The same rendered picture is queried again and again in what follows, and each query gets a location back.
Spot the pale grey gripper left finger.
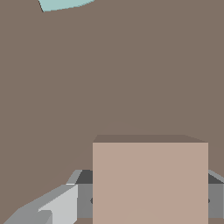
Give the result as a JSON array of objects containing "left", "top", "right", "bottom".
[{"left": 3, "top": 169, "right": 94, "bottom": 224}]

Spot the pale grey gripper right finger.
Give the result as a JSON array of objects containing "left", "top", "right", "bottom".
[{"left": 207, "top": 170, "right": 224, "bottom": 220}]

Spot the tan square block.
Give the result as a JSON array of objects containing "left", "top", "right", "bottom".
[{"left": 92, "top": 134, "right": 209, "bottom": 224}]

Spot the light blue board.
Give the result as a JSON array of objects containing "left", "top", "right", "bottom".
[{"left": 38, "top": 0, "right": 96, "bottom": 13}]

